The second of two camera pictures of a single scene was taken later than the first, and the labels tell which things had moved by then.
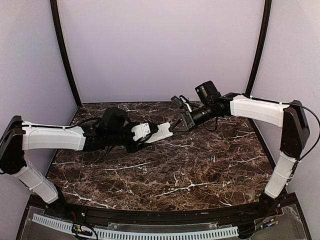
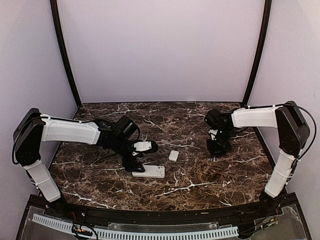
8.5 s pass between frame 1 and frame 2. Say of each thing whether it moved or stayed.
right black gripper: moved
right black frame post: stayed
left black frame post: stayed
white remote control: moved
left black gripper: moved
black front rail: stayed
